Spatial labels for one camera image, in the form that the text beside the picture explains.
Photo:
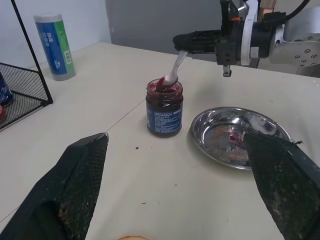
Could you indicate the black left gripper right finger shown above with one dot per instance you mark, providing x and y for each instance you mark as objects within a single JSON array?
[{"x": 282, "y": 185}]

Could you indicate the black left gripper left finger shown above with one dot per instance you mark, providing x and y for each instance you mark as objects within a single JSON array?
[{"x": 62, "y": 190}]

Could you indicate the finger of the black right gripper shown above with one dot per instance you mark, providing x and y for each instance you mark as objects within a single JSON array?
[
  {"x": 200, "y": 47},
  {"x": 200, "y": 36}
]

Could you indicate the blue green trash bag roll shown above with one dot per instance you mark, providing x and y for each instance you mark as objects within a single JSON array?
[{"x": 56, "y": 50}]

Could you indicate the red capped item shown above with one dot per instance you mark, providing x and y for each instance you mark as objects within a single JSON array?
[{"x": 1, "y": 113}]

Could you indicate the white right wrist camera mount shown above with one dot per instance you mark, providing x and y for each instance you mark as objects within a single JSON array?
[{"x": 247, "y": 37}]

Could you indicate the blue patterned drink can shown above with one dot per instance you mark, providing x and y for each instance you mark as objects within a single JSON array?
[{"x": 5, "y": 92}]

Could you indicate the white plastic spoon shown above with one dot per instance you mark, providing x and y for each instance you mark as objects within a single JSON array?
[{"x": 175, "y": 71}]

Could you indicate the bread slice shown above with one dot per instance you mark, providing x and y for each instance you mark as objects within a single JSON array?
[{"x": 135, "y": 237}]

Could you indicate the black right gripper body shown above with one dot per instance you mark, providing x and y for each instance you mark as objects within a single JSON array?
[{"x": 228, "y": 50}]

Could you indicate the round stainless steel plate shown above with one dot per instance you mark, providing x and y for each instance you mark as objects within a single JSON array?
[{"x": 217, "y": 130}]

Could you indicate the brown wooden block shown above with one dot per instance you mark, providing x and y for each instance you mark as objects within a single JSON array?
[{"x": 267, "y": 10}]

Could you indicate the glass jam jar blue label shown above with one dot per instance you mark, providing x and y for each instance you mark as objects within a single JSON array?
[{"x": 163, "y": 115}]

